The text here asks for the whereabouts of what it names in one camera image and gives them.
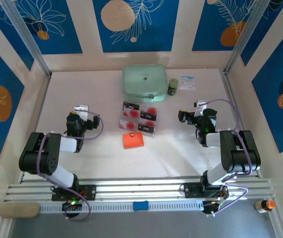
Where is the aluminium frame post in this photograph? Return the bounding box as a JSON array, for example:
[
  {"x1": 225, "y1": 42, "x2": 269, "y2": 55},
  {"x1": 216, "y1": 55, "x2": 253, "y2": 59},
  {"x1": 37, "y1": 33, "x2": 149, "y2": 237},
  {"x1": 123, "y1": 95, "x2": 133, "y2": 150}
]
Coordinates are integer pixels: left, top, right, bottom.
[
  {"x1": 1, "y1": 0, "x2": 52, "y2": 77},
  {"x1": 223, "y1": 0, "x2": 272, "y2": 75}
]

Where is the grey slotted cable duct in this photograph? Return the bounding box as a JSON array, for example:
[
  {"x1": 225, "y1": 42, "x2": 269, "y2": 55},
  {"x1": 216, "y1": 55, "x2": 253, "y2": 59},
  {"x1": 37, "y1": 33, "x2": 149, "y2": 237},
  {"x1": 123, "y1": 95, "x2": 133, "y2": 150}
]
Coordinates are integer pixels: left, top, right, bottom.
[{"x1": 39, "y1": 201, "x2": 204, "y2": 214}]

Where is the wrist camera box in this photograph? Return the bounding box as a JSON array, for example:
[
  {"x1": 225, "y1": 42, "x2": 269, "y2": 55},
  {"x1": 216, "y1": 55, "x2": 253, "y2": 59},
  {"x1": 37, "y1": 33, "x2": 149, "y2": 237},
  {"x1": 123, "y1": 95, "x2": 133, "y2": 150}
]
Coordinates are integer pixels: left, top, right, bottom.
[
  {"x1": 193, "y1": 99, "x2": 218, "y2": 119},
  {"x1": 66, "y1": 104, "x2": 89, "y2": 123}
]

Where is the green capped bottle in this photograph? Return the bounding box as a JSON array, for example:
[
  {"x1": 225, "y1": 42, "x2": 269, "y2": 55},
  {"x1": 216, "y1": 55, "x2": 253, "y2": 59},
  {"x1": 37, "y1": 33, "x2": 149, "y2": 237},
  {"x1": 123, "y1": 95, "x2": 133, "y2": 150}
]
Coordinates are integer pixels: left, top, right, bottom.
[{"x1": 167, "y1": 78, "x2": 179, "y2": 97}]

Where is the beige foam block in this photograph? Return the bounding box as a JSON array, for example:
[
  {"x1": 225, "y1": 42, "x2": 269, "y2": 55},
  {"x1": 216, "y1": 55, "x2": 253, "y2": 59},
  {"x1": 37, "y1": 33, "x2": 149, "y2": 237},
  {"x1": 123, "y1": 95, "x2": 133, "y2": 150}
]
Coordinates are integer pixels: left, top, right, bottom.
[{"x1": 0, "y1": 202, "x2": 41, "y2": 219}]

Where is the orange card holder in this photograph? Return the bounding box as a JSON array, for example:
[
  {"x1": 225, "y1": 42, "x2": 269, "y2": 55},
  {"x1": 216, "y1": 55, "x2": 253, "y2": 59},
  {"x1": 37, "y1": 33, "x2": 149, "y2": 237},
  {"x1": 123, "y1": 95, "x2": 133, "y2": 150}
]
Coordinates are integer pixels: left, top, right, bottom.
[{"x1": 122, "y1": 131, "x2": 145, "y2": 149}]

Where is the white blue paper packet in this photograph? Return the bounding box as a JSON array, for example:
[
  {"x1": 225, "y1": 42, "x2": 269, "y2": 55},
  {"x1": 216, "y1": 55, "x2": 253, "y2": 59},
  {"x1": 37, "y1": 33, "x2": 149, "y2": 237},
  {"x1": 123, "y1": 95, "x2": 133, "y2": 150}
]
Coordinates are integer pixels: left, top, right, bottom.
[{"x1": 179, "y1": 75, "x2": 197, "y2": 91}]

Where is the mint green zip pouch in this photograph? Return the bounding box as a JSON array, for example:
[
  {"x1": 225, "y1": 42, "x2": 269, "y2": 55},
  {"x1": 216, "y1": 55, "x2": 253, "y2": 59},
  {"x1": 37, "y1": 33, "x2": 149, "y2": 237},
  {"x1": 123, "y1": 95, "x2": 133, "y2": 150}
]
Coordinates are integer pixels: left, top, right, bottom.
[{"x1": 121, "y1": 63, "x2": 168, "y2": 104}]

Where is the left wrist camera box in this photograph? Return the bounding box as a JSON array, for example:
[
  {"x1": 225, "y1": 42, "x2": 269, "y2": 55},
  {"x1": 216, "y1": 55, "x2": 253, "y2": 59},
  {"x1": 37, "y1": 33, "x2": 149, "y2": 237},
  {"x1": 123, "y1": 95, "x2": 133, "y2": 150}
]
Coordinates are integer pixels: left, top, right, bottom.
[{"x1": 66, "y1": 104, "x2": 89, "y2": 123}]

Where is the amber bottle orange cap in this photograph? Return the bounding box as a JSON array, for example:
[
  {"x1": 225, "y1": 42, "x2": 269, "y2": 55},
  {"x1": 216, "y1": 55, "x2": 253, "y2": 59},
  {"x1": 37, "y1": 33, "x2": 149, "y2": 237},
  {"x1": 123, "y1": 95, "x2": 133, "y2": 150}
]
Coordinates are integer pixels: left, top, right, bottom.
[{"x1": 254, "y1": 199, "x2": 277, "y2": 214}]

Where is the black credit card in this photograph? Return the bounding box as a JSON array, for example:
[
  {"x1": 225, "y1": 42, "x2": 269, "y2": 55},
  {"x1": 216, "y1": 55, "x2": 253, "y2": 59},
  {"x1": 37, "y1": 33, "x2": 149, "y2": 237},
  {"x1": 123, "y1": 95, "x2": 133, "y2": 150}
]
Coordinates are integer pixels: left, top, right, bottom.
[
  {"x1": 122, "y1": 101, "x2": 140, "y2": 111},
  {"x1": 140, "y1": 112, "x2": 157, "y2": 121},
  {"x1": 138, "y1": 123, "x2": 155, "y2": 132}
]

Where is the black control box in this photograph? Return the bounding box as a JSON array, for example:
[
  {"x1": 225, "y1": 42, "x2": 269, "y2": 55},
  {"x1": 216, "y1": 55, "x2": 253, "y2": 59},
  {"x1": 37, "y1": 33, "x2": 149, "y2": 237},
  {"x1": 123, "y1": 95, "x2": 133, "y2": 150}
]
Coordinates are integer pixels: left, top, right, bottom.
[
  {"x1": 202, "y1": 200, "x2": 223, "y2": 216},
  {"x1": 61, "y1": 200, "x2": 84, "y2": 219}
]

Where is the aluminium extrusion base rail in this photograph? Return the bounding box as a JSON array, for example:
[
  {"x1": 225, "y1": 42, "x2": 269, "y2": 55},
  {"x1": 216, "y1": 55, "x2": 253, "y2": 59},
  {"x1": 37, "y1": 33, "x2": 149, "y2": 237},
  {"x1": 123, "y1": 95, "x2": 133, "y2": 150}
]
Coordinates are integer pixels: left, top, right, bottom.
[{"x1": 3, "y1": 176, "x2": 278, "y2": 204}]

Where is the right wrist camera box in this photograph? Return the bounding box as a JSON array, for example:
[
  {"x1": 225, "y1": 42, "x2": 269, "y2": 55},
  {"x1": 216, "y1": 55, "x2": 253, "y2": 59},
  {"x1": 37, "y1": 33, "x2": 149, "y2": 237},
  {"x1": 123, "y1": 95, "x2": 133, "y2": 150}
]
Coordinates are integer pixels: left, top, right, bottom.
[{"x1": 193, "y1": 99, "x2": 218, "y2": 119}]

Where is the aluminium side rail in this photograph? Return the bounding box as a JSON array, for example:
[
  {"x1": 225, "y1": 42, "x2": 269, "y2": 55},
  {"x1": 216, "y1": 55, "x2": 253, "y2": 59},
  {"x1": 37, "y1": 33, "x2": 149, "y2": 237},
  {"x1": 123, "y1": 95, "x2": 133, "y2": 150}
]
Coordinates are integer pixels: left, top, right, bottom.
[{"x1": 219, "y1": 69, "x2": 262, "y2": 179}]

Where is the blue plastic clip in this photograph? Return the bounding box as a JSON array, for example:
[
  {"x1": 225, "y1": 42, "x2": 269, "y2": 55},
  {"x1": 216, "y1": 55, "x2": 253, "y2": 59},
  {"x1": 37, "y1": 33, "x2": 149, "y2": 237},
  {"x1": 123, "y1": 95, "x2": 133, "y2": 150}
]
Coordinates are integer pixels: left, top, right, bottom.
[{"x1": 132, "y1": 201, "x2": 149, "y2": 212}]

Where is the clear acrylic card stand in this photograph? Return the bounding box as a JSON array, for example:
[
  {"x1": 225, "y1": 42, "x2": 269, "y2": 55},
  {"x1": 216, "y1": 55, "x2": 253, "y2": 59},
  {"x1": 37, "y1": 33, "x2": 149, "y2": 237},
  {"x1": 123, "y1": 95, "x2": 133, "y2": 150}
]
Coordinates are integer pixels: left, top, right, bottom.
[{"x1": 118, "y1": 100, "x2": 159, "y2": 139}]

